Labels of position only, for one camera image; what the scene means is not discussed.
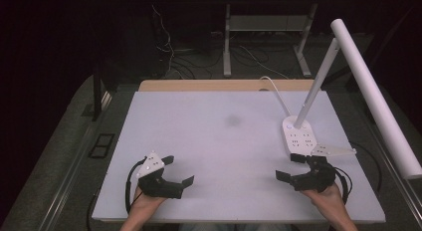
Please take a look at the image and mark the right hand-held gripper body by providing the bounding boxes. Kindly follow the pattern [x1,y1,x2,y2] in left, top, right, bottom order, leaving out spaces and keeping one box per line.
[289,143,358,194]

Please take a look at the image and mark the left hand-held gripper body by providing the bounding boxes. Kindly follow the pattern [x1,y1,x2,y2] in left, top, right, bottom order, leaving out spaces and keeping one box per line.
[135,150,185,200]

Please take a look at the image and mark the person's left hand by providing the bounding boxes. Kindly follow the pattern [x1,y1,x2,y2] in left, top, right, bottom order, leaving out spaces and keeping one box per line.
[129,185,167,214]

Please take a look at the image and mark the person's right hand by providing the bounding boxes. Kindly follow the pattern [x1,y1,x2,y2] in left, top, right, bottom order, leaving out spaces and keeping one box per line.
[301,183,343,214]

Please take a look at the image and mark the white table mat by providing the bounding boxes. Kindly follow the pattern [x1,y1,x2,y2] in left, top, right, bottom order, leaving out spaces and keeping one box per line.
[92,90,386,224]

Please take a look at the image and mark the white desk lamp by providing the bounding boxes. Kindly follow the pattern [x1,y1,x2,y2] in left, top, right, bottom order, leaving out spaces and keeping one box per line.
[282,18,422,180]

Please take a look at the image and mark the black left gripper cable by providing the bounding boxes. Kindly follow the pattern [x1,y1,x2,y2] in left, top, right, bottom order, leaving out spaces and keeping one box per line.
[124,156,147,214]

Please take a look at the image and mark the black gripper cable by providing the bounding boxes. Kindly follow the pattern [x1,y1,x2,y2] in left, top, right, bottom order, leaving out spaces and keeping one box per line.
[124,156,147,214]
[333,165,353,205]

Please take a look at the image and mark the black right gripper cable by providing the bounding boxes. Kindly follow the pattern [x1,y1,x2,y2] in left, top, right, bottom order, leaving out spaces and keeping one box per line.
[333,165,353,205]

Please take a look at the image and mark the thin black cable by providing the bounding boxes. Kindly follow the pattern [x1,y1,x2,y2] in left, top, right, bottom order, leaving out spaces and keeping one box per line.
[350,141,383,194]

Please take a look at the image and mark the black rectangular floor frame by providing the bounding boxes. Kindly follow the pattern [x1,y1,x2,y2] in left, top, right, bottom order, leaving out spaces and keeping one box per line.
[88,132,115,159]

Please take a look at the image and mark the white lamp cable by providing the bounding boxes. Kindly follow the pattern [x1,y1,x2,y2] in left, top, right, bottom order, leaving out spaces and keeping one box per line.
[259,76,293,117]

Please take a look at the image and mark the black metal post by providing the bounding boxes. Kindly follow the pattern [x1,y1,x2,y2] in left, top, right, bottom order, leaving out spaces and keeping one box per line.
[92,63,104,121]

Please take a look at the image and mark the white cable on floor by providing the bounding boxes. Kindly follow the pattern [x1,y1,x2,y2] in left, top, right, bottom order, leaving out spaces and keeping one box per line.
[238,45,291,81]

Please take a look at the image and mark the bundle of floor cables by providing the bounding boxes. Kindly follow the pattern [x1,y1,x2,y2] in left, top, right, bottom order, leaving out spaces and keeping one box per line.
[145,0,223,81]

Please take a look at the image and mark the grey metal table frame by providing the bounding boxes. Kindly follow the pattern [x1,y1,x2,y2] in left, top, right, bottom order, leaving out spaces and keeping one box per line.
[222,3,318,79]

